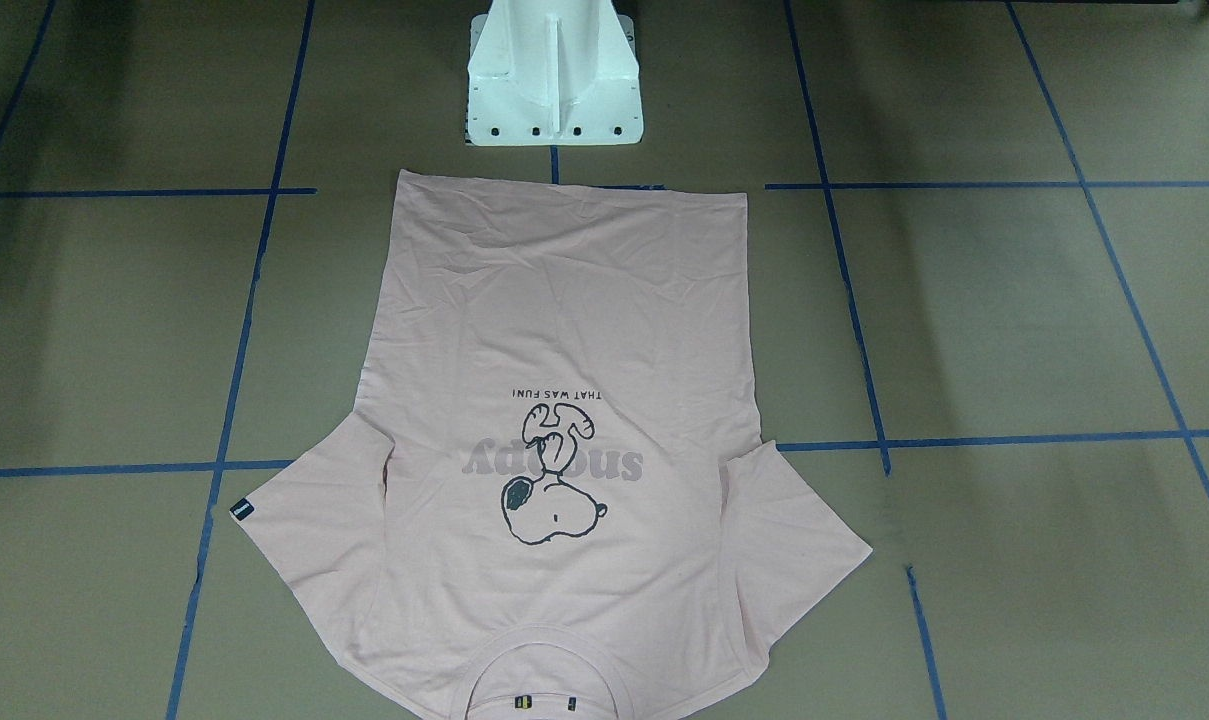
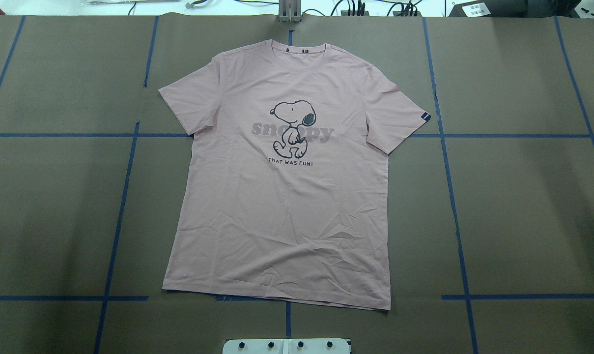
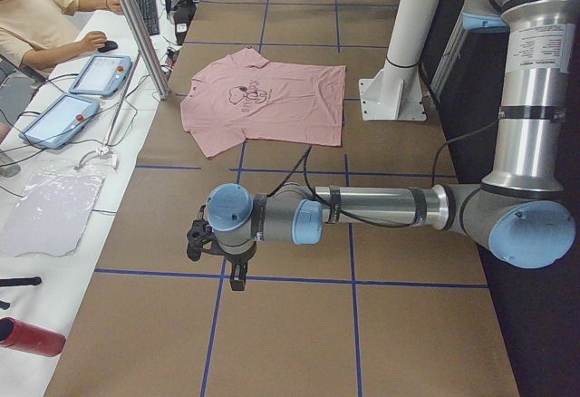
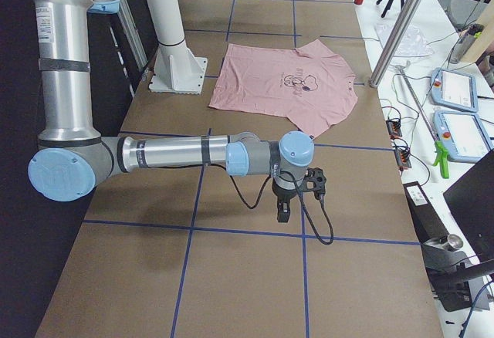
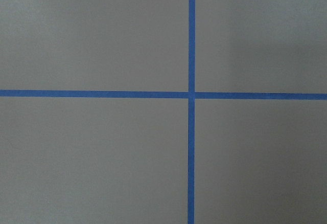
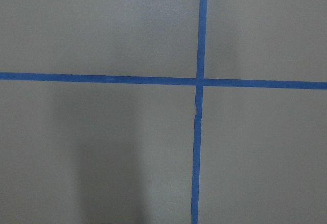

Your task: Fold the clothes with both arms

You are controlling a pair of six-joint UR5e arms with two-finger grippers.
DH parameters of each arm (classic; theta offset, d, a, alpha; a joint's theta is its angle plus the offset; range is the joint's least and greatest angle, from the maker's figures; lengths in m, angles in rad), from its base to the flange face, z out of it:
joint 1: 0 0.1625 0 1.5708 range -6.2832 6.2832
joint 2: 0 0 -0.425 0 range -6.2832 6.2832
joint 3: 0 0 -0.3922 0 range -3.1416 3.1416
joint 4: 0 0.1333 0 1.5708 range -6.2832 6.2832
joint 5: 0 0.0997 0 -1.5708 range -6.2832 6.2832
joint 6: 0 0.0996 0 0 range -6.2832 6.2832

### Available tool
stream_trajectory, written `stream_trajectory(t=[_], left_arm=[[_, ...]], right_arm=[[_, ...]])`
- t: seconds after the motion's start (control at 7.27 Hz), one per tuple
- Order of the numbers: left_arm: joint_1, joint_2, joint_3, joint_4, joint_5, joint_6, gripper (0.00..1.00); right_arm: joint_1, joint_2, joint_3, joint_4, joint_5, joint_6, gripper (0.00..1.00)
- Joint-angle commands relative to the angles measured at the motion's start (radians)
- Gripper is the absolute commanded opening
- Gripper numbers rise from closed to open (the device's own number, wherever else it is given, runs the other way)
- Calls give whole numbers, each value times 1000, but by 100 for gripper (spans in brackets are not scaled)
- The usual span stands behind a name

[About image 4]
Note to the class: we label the orange black connector block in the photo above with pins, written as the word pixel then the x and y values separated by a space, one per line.
pixel 402 156
pixel 394 127

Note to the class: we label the black monitor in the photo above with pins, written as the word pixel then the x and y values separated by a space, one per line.
pixel 470 201

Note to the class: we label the clear plastic bag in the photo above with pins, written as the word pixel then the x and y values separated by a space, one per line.
pixel 413 43

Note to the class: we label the green handled grabber tool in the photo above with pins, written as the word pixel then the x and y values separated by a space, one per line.
pixel 441 158

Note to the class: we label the lower teach pendant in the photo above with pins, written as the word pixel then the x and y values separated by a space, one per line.
pixel 463 135

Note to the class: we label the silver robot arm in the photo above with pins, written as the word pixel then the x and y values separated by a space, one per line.
pixel 73 157

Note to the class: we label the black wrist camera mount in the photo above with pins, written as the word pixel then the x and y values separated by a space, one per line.
pixel 315 181

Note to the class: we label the teach pendant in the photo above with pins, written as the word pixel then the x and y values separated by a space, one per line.
pixel 463 135
pixel 454 90

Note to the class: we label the lower orange black connector block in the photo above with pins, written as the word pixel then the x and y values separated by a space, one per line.
pixel 402 156

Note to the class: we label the upper teach pendant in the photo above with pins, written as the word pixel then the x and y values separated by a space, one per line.
pixel 454 90

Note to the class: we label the black power box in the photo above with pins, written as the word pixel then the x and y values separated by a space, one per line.
pixel 429 228

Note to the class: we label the silver metal cup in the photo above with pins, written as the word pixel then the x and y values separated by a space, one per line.
pixel 452 243

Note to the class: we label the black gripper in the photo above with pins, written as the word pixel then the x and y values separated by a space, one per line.
pixel 280 194

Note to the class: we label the aluminium frame post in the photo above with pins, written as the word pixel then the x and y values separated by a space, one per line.
pixel 391 46

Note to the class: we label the pink Snoopy t-shirt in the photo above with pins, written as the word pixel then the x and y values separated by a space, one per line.
pixel 312 86

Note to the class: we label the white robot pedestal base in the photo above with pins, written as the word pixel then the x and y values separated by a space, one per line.
pixel 176 69

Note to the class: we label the upper orange black connector block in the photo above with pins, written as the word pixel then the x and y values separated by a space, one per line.
pixel 394 127

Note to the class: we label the grey office chair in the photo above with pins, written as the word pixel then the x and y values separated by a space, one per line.
pixel 462 13

